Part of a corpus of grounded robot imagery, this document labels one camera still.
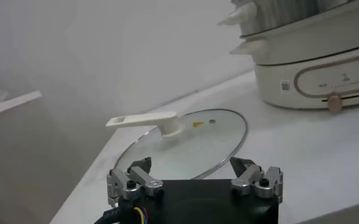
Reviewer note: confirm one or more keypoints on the cream electric steamer pot base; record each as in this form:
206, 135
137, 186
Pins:
313, 61

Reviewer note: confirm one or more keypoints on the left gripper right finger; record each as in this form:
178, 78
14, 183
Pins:
249, 179

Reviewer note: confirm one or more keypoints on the stainless steel steamer basket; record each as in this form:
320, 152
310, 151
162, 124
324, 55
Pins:
273, 15

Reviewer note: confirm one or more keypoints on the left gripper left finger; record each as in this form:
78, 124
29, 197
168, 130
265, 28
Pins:
145, 181

